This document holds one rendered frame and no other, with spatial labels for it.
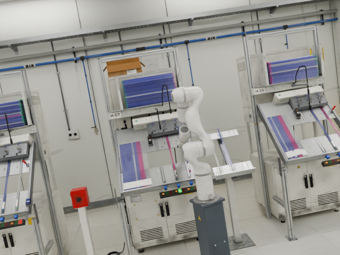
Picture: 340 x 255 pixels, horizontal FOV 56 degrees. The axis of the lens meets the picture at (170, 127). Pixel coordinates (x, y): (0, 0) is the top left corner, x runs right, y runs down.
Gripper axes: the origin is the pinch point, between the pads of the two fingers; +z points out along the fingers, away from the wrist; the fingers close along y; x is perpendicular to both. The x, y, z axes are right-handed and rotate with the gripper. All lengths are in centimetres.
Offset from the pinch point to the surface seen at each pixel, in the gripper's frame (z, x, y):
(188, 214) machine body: 58, 42, 3
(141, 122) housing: 11, -41, 32
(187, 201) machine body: 49, 31, 2
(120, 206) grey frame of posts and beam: 16, 35, 62
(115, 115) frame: 6, -51, 56
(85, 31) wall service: 39, -214, 84
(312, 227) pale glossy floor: 63, 75, -110
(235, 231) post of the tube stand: 54, 67, -35
